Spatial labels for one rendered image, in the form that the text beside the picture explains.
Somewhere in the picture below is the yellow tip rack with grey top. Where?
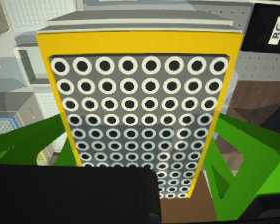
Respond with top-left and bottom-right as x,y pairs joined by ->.
35,10 -> 243,198

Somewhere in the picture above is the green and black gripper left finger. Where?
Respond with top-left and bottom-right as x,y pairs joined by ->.
0,113 -> 76,166

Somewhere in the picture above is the black square pad with rg label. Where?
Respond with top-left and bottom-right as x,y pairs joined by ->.
241,3 -> 280,54

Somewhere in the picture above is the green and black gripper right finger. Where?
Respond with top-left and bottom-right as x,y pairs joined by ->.
204,113 -> 280,221

